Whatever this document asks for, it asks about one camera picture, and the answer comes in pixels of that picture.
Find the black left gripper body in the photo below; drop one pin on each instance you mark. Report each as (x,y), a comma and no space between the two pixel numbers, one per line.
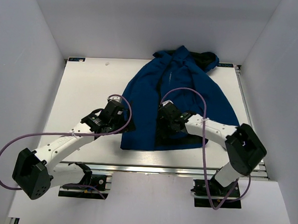
(116,125)

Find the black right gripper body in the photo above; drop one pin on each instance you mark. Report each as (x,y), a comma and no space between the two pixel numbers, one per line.
(168,123)

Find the blue and black jacket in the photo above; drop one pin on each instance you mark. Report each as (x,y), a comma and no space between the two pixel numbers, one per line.
(182,77)

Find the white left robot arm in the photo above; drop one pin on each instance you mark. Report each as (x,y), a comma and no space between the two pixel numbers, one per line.
(37,171)

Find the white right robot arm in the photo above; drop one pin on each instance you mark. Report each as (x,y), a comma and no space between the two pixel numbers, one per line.
(244,149)

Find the left blue table label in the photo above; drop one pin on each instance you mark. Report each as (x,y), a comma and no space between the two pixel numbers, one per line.
(73,59)

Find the blue table label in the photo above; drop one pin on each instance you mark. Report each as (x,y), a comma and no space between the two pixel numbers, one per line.
(73,59)
(225,65)

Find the right blue table label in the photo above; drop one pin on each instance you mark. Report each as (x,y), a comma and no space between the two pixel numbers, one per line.
(225,65)

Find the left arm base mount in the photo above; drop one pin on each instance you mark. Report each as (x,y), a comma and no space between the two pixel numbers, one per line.
(92,185)

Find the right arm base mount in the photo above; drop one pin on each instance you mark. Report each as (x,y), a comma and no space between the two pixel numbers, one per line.
(201,198)

